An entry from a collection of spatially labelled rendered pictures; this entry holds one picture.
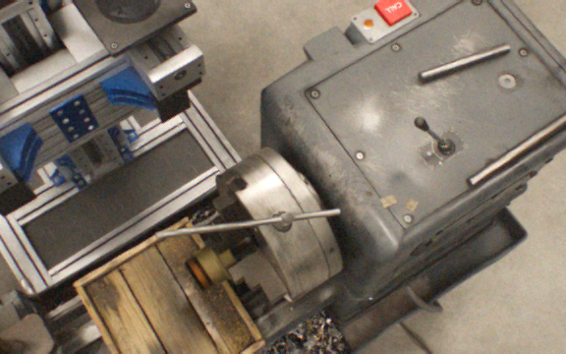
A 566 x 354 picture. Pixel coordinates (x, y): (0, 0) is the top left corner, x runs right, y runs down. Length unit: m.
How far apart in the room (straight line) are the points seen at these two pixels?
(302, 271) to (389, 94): 0.40
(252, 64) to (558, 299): 1.53
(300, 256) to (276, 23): 1.81
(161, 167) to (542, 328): 1.52
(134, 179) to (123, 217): 0.15
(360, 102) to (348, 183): 0.18
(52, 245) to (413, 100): 1.47
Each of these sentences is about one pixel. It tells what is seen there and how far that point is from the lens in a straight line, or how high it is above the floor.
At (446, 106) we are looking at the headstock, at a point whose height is 1.26.
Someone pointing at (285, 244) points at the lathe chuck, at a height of 1.22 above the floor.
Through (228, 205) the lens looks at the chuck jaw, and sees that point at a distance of 1.29.
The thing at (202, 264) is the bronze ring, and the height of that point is 1.12.
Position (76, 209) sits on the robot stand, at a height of 0.21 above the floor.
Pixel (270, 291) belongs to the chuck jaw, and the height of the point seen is 1.10.
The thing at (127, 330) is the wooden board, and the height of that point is 0.88.
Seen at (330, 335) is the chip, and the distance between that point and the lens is 1.89.
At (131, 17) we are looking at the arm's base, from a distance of 1.54.
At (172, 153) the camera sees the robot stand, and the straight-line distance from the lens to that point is 2.44.
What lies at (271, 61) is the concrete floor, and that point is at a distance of 2.84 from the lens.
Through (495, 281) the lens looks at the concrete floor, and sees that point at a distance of 2.63.
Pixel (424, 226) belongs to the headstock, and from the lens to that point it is 1.26.
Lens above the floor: 2.43
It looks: 69 degrees down
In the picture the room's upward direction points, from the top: 7 degrees clockwise
